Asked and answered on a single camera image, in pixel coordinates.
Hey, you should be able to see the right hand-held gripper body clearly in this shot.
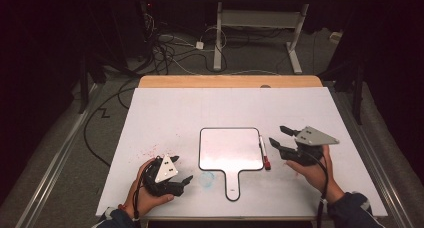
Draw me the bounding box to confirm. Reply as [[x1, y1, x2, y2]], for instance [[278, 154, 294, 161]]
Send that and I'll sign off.
[[279, 125, 341, 167]]

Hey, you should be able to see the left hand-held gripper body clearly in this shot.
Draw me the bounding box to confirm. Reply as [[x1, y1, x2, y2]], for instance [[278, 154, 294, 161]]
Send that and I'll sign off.
[[142, 154, 186, 198]]

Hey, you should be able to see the white marker with red cap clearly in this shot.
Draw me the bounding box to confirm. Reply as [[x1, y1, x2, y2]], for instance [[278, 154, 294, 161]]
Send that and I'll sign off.
[[258, 134, 272, 171]]

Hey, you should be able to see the small whiteboard with handle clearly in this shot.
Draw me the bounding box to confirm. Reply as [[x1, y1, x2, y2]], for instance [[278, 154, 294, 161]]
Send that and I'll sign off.
[[198, 127, 266, 202]]

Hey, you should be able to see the person's left hand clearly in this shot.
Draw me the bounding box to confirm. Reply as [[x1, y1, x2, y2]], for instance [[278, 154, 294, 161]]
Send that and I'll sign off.
[[125, 158, 175, 219]]

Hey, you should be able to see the person's right hand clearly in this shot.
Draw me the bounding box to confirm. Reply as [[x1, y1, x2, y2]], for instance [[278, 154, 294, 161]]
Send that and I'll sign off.
[[285, 144, 345, 204]]

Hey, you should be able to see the large white table sheet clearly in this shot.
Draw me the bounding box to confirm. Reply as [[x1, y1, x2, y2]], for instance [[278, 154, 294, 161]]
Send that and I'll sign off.
[[95, 87, 389, 219]]

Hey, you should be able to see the black metal stand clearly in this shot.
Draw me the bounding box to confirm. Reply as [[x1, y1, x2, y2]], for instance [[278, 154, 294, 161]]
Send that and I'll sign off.
[[78, 51, 108, 115]]

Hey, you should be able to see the white-legged desk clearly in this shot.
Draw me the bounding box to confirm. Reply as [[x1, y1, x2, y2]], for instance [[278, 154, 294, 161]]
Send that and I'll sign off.
[[199, 0, 355, 75]]

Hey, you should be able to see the black device with red light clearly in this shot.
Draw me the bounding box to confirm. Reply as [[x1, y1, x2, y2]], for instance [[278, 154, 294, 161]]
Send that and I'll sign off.
[[139, 0, 155, 26]]

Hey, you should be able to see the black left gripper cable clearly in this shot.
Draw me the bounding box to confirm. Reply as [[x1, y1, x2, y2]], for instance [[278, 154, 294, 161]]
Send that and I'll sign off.
[[132, 161, 151, 228]]

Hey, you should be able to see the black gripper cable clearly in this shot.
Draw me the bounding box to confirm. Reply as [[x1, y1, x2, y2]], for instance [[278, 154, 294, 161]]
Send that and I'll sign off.
[[309, 152, 331, 228], [132, 161, 151, 228]]

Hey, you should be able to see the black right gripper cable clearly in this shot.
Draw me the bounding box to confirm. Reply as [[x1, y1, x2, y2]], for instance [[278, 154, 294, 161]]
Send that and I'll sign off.
[[309, 152, 331, 228]]

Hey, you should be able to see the metal floor rail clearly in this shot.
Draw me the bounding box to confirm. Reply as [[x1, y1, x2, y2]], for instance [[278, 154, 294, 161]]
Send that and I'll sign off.
[[333, 87, 415, 228], [14, 82, 101, 228]]

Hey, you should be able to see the long black floor cable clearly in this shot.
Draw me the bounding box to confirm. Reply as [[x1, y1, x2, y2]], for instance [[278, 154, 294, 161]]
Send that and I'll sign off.
[[83, 77, 141, 168]]

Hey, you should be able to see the tangle of black floor cables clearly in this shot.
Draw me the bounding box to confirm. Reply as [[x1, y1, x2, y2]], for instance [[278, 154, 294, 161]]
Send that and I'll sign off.
[[139, 14, 229, 76]]

